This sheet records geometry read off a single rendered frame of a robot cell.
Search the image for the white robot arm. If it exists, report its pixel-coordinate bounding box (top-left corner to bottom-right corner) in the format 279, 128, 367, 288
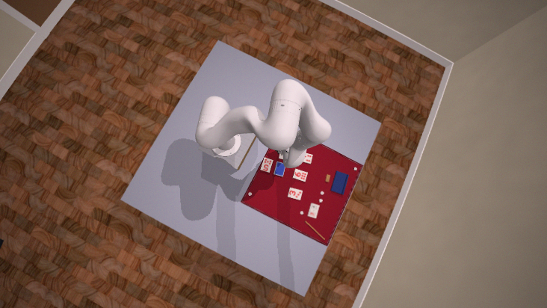
195, 79, 331, 168

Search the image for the dark blue notebook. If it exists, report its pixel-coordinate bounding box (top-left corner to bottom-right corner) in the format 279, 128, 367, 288
331, 171, 349, 194

